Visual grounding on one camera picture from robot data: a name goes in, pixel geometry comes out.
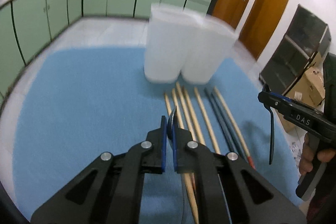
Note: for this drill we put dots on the brown wooden door right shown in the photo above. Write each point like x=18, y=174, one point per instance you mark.
x=261, y=24

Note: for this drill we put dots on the green lower kitchen cabinets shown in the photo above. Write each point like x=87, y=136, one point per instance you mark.
x=30, y=26

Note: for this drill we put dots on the cardboard box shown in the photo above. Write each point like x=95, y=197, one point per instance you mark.
x=309, y=89

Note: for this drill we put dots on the blue felt table mat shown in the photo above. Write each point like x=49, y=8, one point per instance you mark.
x=84, y=102

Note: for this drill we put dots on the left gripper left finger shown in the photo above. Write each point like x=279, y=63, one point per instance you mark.
x=109, y=189

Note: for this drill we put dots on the black glass cabinet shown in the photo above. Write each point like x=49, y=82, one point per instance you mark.
x=306, y=37

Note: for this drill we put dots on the black spoon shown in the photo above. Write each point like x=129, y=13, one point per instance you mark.
x=272, y=134
x=172, y=121

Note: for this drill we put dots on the person's right hand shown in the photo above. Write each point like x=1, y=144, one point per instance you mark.
x=307, y=156

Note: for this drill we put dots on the bamboo chopstick red handle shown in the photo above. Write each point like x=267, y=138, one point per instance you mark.
x=236, y=128

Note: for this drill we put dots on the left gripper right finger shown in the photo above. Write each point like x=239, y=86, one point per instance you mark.
x=228, y=189

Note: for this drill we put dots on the white double utensil holder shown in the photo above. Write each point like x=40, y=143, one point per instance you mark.
x=184, y=43

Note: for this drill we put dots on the black chopstick silver band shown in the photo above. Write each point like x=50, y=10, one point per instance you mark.
x=236, y=140
x=220, y=118

